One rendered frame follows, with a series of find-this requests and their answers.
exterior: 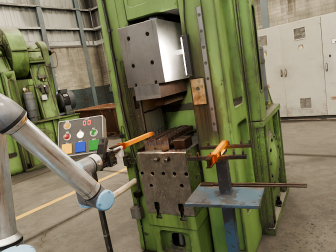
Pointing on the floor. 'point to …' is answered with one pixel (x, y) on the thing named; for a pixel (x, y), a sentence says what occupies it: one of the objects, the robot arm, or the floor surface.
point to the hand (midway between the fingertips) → (119, 146)
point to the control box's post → (104, 224)
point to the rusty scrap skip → (112, 123)
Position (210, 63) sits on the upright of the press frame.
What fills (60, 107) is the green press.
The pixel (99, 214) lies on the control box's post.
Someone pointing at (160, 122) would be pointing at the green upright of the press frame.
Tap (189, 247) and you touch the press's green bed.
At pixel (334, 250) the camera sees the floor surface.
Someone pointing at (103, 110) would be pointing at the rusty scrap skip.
